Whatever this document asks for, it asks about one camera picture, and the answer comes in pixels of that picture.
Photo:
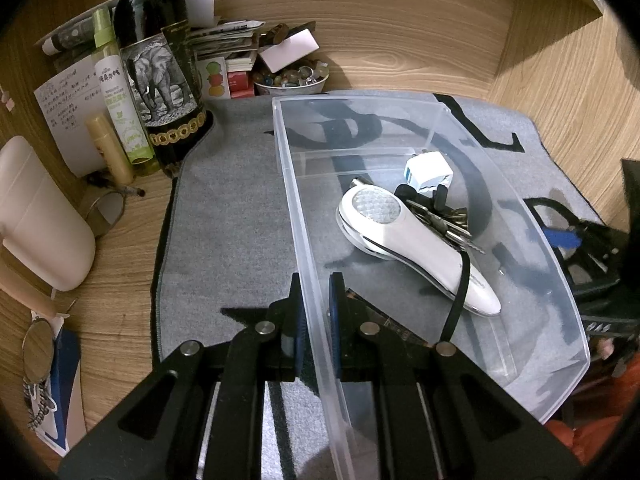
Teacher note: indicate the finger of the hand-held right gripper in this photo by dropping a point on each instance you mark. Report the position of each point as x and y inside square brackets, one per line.
[562, 239]
[600, 277]

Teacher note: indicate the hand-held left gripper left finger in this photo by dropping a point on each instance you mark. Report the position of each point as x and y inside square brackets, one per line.
[300, 327]

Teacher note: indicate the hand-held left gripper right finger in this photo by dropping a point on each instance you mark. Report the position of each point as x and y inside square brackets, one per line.
[334, 327]

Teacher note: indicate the clear plastic container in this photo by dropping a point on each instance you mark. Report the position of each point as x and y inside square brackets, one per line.
[510, 350]

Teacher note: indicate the bunch of metal keys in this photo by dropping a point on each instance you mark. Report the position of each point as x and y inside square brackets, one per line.
[445, 222]

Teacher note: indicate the white travel adapter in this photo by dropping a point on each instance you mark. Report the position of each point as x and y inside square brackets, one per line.
[425, 170]

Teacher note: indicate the white handheld lint remover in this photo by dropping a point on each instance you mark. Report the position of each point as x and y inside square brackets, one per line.
[415, 255]

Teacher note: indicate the grey mat with black pattern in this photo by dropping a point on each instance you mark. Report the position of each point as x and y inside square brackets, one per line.
[225, 210]

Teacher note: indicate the person's orange clothing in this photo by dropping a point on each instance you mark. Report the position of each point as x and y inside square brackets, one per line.
[600, 435]

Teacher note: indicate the blue booklet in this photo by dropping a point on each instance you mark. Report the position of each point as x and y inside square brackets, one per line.
[70, 360]

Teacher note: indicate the white bowl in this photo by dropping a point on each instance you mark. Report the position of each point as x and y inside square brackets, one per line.
[290, 90]

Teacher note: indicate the bowl of small items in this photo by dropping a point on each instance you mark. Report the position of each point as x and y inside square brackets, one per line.
[285, 78]

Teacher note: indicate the small red box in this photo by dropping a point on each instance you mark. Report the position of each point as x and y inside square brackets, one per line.
[241, 82]

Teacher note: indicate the yellow cylindrical tube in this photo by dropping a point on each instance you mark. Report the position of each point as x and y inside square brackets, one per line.
[110, 150]

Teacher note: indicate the fruit sticker card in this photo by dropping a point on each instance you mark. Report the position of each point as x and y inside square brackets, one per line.
[214, 80]

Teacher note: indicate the round metal-rimmed mirror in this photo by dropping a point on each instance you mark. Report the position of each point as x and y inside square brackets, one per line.
[39, 352]

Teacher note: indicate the beige wooden stick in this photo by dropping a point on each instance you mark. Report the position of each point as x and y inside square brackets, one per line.
[25, 294]

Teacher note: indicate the white blank card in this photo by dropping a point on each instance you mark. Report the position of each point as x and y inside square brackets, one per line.
[290, 50]

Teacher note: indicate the dark wine bottle elephant label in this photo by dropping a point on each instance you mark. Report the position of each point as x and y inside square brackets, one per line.
[160, 85]

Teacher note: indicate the cream rounded plastic case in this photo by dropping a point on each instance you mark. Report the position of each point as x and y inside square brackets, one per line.
[40, 222]

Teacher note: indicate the green spray bottle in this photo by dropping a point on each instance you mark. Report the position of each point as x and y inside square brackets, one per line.
[122, 110]

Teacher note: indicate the pile of printed leaflets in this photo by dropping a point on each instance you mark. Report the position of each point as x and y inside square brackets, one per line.
[225, 35]

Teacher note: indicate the handwritten paper note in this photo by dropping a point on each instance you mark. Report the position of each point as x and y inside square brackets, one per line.
[62, 110]

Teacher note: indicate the white folded papers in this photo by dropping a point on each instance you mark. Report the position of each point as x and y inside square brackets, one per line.
[202, 5]

